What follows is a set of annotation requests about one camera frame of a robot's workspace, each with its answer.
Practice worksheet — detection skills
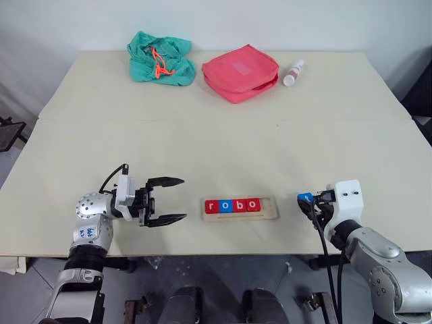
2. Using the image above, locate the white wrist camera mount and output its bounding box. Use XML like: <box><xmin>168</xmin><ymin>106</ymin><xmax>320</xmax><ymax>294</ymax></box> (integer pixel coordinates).
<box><xmin>114</xmin><ymin>173</ymin><xmax>137</xmax><ymax>222</ymax></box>
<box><xmin>325</xmin><ymin>179</ymin><xmax>365</xmax><ymax>226</ymax></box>

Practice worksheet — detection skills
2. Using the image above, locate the orange drawstring cord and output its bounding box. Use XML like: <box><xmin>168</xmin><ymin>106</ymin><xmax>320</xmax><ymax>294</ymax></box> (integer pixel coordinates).
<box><xmin>149</xmin><ymin>47</ymin><xmax>177</xmax><ymax>80</ymax></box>

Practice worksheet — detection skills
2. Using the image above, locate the dark rounded shape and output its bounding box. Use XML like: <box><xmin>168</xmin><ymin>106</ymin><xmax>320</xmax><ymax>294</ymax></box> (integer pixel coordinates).
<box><xmin>242</xmin><ymin>288</ymin><xmax>288</xmax><ymax>324</ymax></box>
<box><xmin>157</xmin><ymin>286</ymin><xmax>204</xmax><ymax>324</ymax></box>

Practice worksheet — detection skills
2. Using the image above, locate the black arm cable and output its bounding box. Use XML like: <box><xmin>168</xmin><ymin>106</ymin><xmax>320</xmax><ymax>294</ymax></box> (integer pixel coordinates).
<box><xmin>99</xmin><ymin>163</ymin><xmax>130</xmax><ymax>195</ymax></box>
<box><xmin>310</xmin><ymin>211</ymin><xmax>348</xmax><ymax>324</ymax></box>

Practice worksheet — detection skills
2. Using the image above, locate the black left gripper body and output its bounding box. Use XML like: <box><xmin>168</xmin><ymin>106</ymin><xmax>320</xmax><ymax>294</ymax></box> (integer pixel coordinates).
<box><xmin>134</xmin><ymin>184</ymin><xmax>157</xmax><ymax>227</ymax></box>

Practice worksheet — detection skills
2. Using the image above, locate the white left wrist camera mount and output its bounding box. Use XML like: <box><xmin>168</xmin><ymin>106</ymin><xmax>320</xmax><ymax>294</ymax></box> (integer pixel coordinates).
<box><xmin>114</xmin><ymin>173</ymin><xmax>137</xmax><ymax>222</ymax></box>

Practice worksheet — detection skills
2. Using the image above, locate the rusty metal bracket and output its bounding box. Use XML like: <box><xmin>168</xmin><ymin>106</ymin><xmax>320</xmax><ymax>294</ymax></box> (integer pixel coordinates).
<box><xmin>123</xmin><ymin>294</ymin><xmax>153</xmax><ymax>324</ymax></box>
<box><xmin>295</xmin><ymin>291</ymin><xmax>337</xmax><ymax>324</ymax></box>

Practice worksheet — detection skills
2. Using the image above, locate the white spray bottle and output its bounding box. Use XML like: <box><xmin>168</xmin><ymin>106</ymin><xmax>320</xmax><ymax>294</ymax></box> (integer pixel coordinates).
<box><xmin>282</xmin><ymin>59</ymin><xmax>306</xmax><ymax>87</ymax></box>

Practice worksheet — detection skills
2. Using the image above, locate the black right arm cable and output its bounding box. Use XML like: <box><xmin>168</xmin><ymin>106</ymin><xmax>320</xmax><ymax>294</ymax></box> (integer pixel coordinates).
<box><xmin>310</xmin><ymin>211</ymin><xmax>348</xmax><ymax>324</ymax></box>

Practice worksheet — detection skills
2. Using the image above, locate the green drawstring cloth bag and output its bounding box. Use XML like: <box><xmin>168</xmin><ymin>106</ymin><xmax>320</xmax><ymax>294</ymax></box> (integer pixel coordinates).
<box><xmin>126</xmin><ymin>30</ymin><xmax>197</xmax><ymax>87</ymax></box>

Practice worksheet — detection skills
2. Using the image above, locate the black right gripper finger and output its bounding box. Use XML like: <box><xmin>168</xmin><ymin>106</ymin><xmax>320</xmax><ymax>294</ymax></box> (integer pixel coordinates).
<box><xmin>297</xmin><ymin>200</ymin><xmax>320</xmax><ymax>222</ymax></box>

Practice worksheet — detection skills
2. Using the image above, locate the pink zip pouch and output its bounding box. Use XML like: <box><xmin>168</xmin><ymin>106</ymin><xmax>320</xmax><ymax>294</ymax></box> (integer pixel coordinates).
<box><xmin>201</xmin><ymin>43</ymin><xmax>281</xmax><ymax>105</ymax></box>

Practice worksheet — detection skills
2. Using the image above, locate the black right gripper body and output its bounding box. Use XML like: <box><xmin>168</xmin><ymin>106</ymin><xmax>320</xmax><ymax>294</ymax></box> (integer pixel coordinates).
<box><xmin>313</xmin><ymin>189</ymin><xmax>338</xmax><ymax>223</ymax></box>

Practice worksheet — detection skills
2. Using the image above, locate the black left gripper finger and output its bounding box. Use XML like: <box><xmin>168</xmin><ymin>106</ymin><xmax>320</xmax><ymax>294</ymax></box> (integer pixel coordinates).
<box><xmin>146</xmin><ymin>176</ymin><xmax>186</xmax><ymax>189</ymax></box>
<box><xmin>144</xmin><ymin>213</ymin><xmax>188</xmax><ymax>228</ymax></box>

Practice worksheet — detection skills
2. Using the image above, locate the wooden letter tray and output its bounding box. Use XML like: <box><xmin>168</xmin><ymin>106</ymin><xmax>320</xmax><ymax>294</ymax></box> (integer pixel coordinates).
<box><xmin>201</xmin><ymin>196</ymin><xmax>281</xmax><ymax>223</ymax></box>

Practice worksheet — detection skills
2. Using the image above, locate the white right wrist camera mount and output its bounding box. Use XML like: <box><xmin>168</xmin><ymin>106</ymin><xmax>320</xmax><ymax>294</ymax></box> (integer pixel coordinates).
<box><xmin>325</xmin><ymin>179</ymin><xmax>365</xmax><ymax>226</ymax></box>

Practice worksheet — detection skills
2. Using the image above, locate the black stand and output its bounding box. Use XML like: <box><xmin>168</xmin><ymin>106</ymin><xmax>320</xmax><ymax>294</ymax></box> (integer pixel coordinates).
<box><xmin>0</xmin><ymin>115</ymin><xmax>28</xmax><ymax>155</ymax></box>

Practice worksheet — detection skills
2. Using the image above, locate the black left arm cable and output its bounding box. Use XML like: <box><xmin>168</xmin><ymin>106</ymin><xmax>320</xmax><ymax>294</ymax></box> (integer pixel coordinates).
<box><xmin>99</xmin><ymin>163</ymin><xmax>130</xmax><ymax>195</ymax></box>

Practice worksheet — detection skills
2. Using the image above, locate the beige board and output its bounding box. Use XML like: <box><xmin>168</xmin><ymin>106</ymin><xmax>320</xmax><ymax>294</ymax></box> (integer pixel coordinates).
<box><xmin>0</xmin><ymin>256</ymin><xmax>27</xmax><ymax>275</ymax></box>

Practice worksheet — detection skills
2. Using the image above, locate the black table foot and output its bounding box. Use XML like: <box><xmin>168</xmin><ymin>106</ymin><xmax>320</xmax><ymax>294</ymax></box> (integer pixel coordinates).
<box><xmin>307</xmin><ymin>255</ymin><xmax>331</xmax><ymax>271</ymax></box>

